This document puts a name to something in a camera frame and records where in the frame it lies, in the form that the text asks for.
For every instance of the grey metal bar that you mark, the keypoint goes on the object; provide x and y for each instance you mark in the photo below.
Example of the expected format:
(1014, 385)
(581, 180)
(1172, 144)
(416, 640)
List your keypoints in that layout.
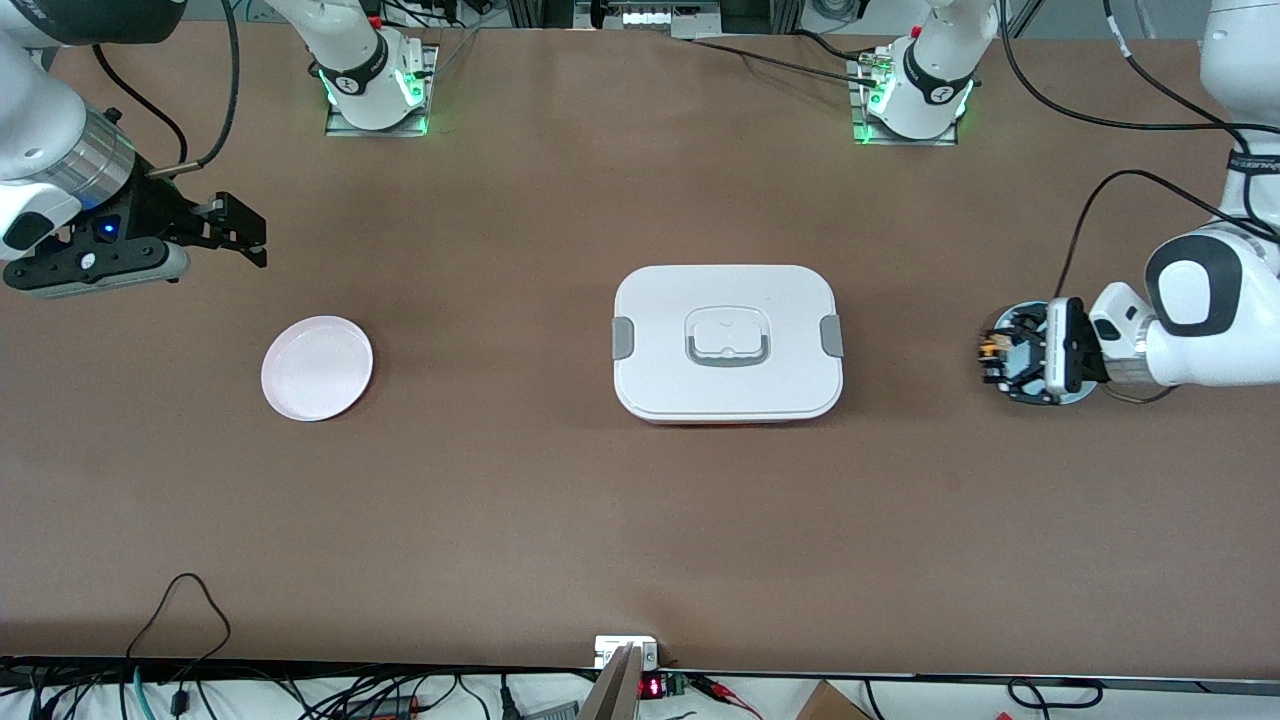
(612, 695)

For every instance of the white lidded container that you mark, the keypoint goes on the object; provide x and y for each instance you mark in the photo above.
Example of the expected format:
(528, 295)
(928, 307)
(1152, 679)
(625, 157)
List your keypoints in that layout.
(727, 390)

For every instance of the light blue round plate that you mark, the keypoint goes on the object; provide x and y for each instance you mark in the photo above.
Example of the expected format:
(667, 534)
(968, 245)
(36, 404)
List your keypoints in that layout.
(1070, 398)

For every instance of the brown cardboard piece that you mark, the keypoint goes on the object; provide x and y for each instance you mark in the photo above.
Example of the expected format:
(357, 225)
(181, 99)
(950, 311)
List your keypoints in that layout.
(830, 705)

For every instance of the orange push-button switch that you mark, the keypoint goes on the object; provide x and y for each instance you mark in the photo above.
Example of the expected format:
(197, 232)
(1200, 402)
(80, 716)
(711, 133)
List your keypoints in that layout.
(990, 348)

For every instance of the black plug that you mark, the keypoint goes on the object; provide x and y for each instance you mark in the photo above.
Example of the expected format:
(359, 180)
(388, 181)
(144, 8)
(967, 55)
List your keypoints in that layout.
(508, 700)

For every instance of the aluminium frame structure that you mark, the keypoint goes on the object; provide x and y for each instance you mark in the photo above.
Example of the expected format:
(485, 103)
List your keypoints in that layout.
(520, 12)

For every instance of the green circuit board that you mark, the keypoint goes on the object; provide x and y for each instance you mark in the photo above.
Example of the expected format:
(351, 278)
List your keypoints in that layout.
(680, 685)

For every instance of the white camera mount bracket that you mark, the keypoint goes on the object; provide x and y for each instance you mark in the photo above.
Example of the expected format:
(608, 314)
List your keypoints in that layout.
(603, 655)

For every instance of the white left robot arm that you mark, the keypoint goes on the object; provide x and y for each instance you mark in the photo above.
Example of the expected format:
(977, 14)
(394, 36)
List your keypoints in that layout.
(1220, 365)

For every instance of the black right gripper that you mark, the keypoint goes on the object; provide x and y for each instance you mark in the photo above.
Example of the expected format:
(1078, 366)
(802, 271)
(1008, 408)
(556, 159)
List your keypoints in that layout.
(152, 211)

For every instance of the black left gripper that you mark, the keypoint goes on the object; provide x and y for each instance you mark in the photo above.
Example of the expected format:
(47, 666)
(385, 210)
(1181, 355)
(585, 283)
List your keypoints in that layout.
(1024, 352)

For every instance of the black power adapter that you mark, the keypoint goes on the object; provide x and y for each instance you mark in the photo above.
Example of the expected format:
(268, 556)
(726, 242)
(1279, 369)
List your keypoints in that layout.
(385, 708)

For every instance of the red digit display module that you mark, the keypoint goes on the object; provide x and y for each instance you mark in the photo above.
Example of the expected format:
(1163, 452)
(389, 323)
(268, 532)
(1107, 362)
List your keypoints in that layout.
(651, 688)

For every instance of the pink round plate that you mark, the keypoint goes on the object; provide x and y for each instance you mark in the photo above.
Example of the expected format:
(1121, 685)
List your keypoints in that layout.
(317, 368)

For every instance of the red clip lead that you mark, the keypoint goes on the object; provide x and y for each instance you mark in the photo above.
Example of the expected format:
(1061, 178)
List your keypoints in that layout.
(722, 687)

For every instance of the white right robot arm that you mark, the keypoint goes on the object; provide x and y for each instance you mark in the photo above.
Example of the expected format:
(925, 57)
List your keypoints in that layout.
(40, 110)

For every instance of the white connector strip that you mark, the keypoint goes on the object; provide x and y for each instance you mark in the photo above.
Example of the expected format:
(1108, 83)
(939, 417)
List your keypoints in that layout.
(670, 18)

